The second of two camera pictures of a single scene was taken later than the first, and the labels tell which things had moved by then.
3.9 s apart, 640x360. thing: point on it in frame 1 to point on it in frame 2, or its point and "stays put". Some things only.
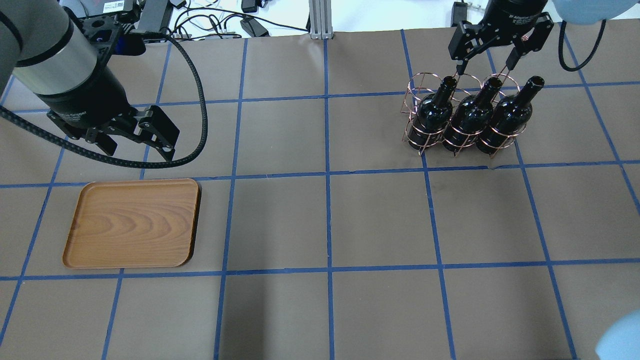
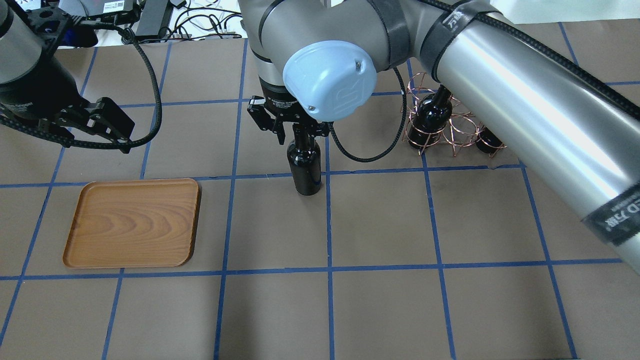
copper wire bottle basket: [462, 114] stays put
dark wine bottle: [473, 113] to [304, 155]
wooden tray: [133, 223] stays put
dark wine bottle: [434, 112] stays put
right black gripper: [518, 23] to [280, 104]
